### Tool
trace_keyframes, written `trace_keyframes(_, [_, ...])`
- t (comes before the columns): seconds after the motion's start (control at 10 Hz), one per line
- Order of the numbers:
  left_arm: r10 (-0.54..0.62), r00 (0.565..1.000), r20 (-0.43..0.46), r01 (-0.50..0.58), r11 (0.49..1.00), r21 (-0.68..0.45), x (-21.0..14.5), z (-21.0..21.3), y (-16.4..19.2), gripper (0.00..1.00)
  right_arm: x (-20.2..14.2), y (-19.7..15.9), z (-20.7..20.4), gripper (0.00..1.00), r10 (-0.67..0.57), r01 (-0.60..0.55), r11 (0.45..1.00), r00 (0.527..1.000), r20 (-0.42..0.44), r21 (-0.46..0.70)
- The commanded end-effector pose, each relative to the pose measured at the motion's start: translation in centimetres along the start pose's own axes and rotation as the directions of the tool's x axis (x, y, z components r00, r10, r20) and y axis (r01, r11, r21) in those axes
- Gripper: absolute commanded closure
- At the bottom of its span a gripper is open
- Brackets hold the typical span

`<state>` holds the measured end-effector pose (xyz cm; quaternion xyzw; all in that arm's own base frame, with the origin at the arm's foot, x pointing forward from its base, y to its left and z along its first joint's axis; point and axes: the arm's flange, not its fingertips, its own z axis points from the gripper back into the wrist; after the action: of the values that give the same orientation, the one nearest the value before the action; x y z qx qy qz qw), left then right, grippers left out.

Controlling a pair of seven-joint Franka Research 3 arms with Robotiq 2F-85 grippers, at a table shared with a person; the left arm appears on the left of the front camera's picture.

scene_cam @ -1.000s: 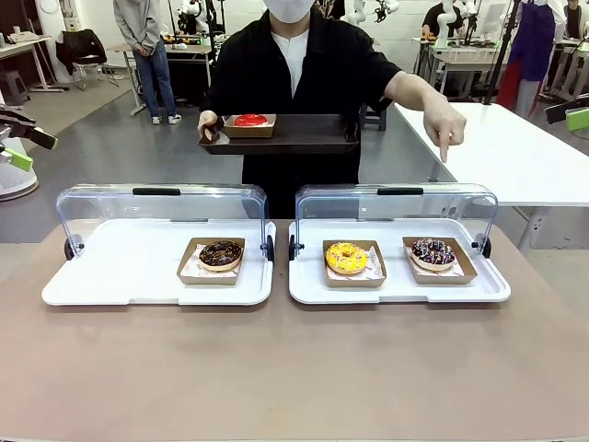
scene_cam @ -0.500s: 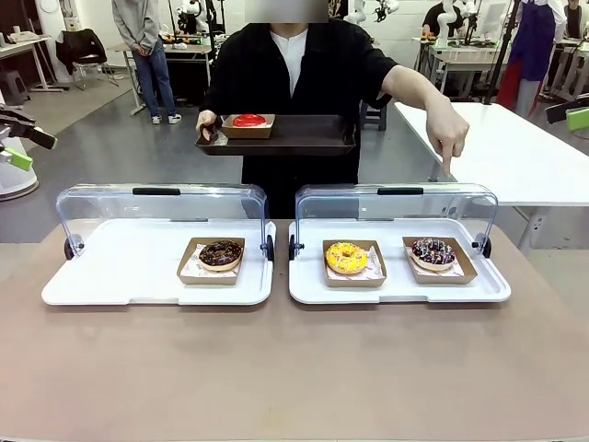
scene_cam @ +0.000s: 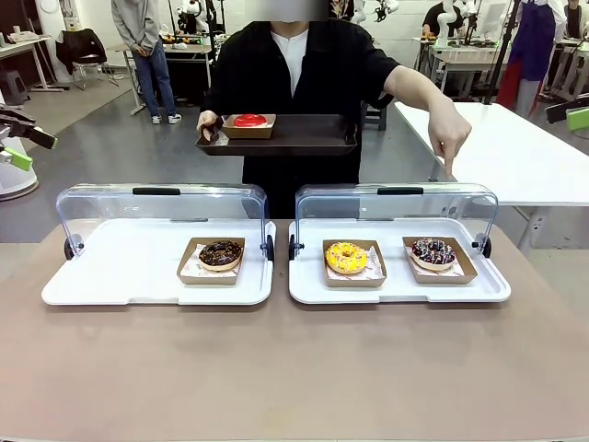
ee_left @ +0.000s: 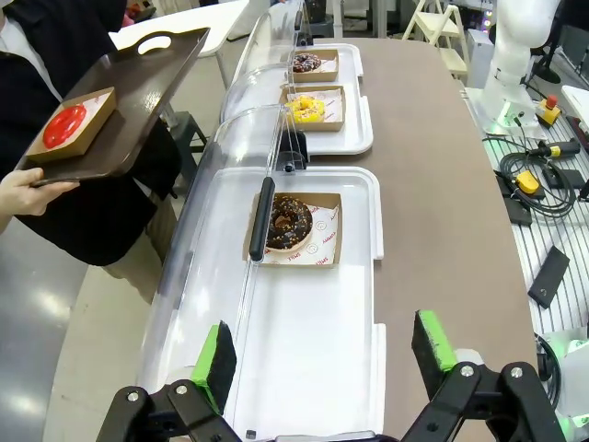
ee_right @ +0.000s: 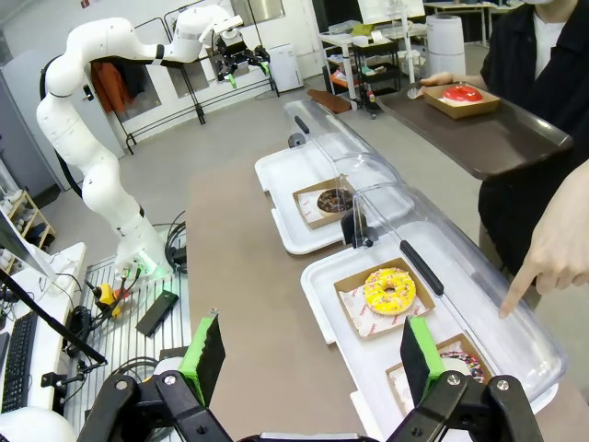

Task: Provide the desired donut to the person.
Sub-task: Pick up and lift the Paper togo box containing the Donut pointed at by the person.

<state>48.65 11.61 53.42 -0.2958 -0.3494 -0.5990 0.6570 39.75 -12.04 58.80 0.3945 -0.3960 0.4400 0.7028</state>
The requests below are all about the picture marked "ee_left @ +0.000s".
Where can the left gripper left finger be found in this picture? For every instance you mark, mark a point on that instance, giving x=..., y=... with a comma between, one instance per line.
x=218, y=368

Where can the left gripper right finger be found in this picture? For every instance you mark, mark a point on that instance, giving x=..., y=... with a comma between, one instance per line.
x=435, y=354

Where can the red glazed donut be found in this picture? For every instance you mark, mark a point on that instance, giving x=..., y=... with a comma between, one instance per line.
x=64, y=126

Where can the dark brown serving tray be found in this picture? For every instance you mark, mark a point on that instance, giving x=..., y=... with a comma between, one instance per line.
x=147, y=87

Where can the dark chocolate donut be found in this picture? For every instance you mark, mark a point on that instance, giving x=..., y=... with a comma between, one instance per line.
x=317, y=78

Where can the chocolate donut white drizzle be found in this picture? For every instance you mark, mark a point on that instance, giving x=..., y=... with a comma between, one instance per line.
x=306, y=62

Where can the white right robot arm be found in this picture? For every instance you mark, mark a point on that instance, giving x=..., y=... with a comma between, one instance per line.
x=511, y=60

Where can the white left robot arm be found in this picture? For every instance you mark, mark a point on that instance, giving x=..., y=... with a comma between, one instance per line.
x=577, y=368

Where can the person's right forearm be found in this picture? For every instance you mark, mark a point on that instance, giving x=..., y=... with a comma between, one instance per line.
x=5, y=223

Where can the chocolate sprinkle donut in box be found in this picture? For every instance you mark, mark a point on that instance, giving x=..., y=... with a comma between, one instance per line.
x=333, y=258

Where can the chocolate donut orange sprinkles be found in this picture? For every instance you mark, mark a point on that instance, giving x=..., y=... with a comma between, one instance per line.
x=292, y=235

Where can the person in black top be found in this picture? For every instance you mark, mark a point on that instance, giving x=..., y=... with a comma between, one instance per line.
x=69, y=221

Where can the yellow frosted donut in box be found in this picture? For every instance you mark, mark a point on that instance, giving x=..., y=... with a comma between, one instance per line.
x=322, y=127

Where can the yellow sprinkled donut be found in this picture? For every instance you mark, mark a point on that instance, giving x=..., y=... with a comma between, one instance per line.
x=306, y=110

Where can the person's right hand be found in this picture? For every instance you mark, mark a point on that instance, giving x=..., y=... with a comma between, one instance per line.
x=25, y=193

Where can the white display tray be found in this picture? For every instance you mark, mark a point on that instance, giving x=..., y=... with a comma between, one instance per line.
x=354, y=133
x=313, y=322

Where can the black flat box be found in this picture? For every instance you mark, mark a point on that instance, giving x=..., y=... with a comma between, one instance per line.
x=547, y=278

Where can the aluminium slotted mounting plate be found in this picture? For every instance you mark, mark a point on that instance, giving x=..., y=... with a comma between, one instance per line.
x=543, y=235

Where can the black flat pad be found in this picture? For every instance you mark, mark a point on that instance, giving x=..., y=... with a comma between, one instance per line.
x=515, y=209

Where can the white printed paper liner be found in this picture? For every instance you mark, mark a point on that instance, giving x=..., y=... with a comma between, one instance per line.
x=96, y=102
x=329, y=66
x=332, y=103
x=324, y=230

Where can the black yellow handheld device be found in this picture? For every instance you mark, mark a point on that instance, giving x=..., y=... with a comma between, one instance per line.
x=559, y=150

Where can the black step stool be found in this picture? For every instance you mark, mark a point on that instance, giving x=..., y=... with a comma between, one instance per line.
x=184, y=124

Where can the yellow emergency stop box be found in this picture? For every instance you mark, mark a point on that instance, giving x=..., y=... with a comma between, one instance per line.
x=548, y=112

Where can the white step ladder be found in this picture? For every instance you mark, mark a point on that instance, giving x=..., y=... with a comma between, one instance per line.
x=437, y=27

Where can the white table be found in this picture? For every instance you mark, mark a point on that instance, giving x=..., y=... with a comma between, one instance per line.
x=198, y=23

